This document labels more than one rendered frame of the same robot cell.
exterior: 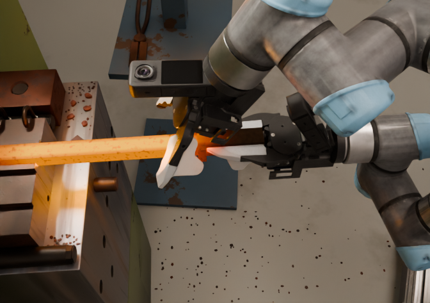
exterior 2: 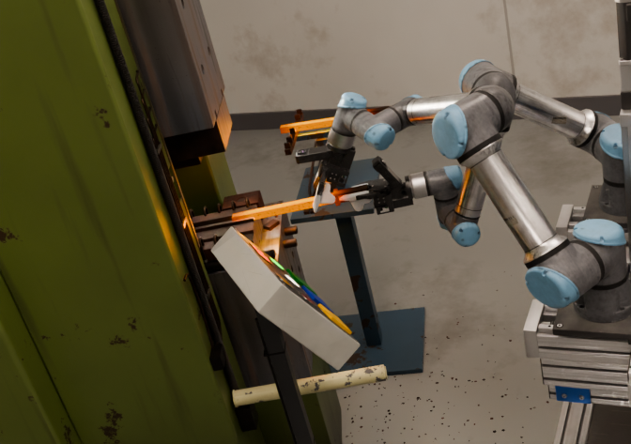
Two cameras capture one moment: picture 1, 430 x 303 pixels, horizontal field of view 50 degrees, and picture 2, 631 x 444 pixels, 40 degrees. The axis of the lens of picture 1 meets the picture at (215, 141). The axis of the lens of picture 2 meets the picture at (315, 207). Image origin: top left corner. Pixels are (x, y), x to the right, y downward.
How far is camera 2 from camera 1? 2.00 m
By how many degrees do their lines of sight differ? 30
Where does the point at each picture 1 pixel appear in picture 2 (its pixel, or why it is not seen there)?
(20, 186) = (247, 226)
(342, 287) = (528, 415)
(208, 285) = (396, 428)
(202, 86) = (326, 152)
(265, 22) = (342, 114)
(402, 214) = (451, 217)
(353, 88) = (373, 126)
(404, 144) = (440, 177)
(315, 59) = (360, 120)
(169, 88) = (312, 156)
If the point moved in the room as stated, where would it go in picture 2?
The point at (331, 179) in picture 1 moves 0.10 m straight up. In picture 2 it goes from (517, 337) to (515, 317)
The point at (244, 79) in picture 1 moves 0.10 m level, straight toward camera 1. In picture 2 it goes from (341, 142) to (336, 158)
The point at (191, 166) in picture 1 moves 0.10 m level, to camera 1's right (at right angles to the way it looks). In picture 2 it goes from (329, 197) to (362, 191)
